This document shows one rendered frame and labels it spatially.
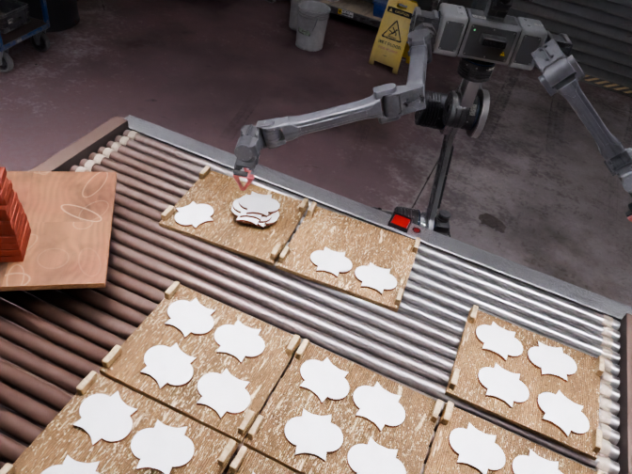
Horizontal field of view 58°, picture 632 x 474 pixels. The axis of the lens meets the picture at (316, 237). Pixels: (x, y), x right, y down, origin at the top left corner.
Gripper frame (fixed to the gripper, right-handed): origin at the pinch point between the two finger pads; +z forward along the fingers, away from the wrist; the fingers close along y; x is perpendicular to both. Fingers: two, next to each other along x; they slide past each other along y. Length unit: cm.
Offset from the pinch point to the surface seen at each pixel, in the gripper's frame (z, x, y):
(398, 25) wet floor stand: 70, 82, -350
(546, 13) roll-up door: 57, 229, -422
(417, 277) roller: 15, 62, 17
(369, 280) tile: 12, 45, 25
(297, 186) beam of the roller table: 15.6, 17.6, -22.0
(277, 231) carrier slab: 13.3, 13.6, 8.0
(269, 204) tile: 7.9, 9.1, 1.0
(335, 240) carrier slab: 13.1, 33.4, 7.6
